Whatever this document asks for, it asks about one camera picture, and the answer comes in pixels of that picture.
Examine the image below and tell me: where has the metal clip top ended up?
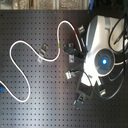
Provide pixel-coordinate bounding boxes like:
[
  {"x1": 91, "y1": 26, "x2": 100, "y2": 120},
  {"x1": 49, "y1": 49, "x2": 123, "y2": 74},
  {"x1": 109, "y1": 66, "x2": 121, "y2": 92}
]
[{"x1": 78, "y1": 25, "x2": 85, "y2": 35}]

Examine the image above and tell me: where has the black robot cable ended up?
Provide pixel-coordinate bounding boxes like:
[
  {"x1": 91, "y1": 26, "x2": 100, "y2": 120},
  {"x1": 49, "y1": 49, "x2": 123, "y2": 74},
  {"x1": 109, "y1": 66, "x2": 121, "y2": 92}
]
[{"x1": 79, "y1": 14, "x2": 128, "y2": 101}]

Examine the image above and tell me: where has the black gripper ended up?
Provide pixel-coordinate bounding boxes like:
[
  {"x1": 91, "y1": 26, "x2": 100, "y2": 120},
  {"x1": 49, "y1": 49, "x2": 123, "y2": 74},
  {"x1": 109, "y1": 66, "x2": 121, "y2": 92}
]
[{"x1": 64, "y1": 45, "x2": 88, "y2": 77}]

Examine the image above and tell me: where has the metal cable clip left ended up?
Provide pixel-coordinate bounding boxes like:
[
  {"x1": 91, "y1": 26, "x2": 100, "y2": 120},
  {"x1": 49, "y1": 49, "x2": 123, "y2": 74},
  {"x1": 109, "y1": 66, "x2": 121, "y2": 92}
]
[{"x1": 37, "y1": 44, "x2": 48, "y2": 64}]

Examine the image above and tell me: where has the metal cable clip middle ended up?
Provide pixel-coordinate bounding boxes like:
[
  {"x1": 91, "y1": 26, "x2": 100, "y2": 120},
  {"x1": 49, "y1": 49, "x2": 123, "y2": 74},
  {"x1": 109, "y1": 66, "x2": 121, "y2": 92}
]
[{"x1": 68, "y1": 43, "x2": 74, "y2": 63}]

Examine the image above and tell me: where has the blue cable connector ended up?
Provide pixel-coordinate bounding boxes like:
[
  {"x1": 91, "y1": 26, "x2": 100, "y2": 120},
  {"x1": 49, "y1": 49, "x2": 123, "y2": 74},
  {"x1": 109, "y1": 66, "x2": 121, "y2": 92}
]
[{"x1": 0, "y1": 86, "x2": 6, "y2": 94}]

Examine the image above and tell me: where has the metal cable clip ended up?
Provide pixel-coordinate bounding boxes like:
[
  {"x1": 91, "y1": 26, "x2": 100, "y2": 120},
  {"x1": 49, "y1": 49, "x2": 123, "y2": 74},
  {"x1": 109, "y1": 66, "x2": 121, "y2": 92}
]
[
  {"x1": 65, "y1": 70, "x2": 74, "y2": 79},
  {"x1": 37, "y1": 44, "x2": 48, "y2": 64},
  {"x1": 68, "y1": 43, "x2": 74, "y2": 63}
]

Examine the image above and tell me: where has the white cable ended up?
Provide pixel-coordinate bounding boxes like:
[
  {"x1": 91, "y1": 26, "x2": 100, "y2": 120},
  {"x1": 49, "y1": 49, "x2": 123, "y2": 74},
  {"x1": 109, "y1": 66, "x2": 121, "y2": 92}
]
[{"x1": 0, "y1": 20, "x2": 88, "y2": 103}]

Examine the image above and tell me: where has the black camera box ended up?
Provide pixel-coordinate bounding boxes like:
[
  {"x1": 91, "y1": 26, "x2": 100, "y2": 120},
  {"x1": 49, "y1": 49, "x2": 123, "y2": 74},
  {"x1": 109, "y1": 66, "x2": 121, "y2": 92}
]
[{"x1": 76, "y1": 82, "x2": 93, "y2": 99}]

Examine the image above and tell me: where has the metal cable clip lower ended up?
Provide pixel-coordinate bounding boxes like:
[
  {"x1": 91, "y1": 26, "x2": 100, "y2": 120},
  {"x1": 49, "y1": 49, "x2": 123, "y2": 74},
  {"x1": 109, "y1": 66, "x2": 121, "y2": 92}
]
[{"x1": 65, "y1": 70, "x2": 74, "y2": 79}]

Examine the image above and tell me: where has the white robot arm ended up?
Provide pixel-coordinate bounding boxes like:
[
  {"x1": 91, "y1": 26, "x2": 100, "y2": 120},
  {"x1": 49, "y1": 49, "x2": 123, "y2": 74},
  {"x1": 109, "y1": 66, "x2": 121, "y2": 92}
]
[{"x1": 64, "y1": 15, "x2": 126, "y2": 79}]

